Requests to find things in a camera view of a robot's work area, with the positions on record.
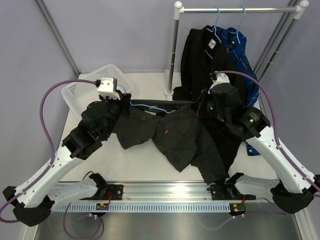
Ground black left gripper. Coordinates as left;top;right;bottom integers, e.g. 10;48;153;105
97;89;131;139

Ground light blue hanger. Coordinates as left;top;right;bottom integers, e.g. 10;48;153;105
229;5;246;44
116;84;177;114
206;6;223;50

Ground dark pinstriped shirt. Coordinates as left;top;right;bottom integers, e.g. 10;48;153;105
113;104;229;185

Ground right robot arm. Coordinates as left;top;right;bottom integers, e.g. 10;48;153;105
199;83;320;214

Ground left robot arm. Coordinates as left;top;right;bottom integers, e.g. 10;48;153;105
2;93;131;227

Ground plain black shirt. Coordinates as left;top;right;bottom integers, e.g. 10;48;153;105
173;26;241;170

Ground blue plaid shirt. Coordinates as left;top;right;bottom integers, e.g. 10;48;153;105
214;24;261;157

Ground white plastic basket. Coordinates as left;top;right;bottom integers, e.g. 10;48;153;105
60;63;133;116

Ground metal clothes rack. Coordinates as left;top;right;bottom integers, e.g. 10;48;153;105
164;0;310;100

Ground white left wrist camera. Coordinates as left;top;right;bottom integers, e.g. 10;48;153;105
95;77;121;100

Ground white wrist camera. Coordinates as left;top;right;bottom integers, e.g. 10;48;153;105
209;73;230;90
95;77;121;100

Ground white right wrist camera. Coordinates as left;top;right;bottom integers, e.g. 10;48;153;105
209;73;230;90

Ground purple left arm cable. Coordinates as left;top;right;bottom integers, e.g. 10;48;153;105
0;78;100;224

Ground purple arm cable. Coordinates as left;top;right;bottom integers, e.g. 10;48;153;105
214;70;320;193
0;78;100;224

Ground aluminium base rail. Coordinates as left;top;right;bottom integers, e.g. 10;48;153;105
54;180;286;204

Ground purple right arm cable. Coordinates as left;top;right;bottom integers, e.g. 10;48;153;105
214;70;320;193

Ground perforated cable duct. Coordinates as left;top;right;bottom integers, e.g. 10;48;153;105
55;202;231;213

